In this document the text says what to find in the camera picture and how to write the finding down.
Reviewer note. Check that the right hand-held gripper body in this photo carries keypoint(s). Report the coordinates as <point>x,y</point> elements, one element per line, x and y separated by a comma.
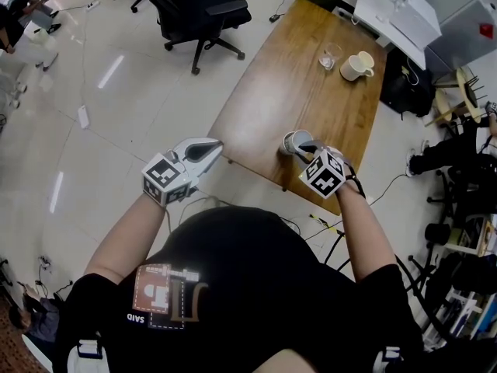
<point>324,175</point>

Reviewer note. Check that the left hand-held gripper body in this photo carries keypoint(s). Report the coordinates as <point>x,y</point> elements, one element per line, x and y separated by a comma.
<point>167,177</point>

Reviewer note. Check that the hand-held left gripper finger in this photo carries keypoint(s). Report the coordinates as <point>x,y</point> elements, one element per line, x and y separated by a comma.
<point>194,141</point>
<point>207,161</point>

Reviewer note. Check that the cream mug cup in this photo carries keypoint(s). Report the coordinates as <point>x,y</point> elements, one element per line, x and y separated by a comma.
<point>355,68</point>

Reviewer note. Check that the clear glass cup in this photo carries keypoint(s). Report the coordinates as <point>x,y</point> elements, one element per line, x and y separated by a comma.
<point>331,54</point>

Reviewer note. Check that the person's left forearm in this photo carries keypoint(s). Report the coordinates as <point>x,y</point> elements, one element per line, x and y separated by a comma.
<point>128,235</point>

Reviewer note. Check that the person's right forearm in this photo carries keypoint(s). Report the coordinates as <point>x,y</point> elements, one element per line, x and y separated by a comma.
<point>363,231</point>

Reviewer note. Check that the black backpack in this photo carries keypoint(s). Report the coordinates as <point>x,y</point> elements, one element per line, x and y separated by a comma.
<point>405,86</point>

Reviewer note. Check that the person's black printed t-shirt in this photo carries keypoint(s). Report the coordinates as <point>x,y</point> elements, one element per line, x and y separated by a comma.
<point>240,286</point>

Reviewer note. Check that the black power adapter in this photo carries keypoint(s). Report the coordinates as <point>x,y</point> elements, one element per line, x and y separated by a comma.
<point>276,18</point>

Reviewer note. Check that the white box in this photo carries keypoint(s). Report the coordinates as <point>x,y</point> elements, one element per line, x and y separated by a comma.
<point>392,14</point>

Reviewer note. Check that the wooden stool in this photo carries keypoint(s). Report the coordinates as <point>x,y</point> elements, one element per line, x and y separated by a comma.
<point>466,91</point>

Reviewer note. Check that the white power strip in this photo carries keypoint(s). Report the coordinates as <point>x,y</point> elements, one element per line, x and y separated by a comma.
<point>93,5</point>

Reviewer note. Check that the white shelf rack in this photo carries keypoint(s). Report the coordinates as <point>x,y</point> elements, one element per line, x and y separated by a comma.
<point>466,286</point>

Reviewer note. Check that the grey cabinet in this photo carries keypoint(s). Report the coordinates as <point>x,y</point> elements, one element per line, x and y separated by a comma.
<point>462,25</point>

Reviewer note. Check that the red label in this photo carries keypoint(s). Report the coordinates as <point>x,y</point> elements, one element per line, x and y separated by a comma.
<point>486,31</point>

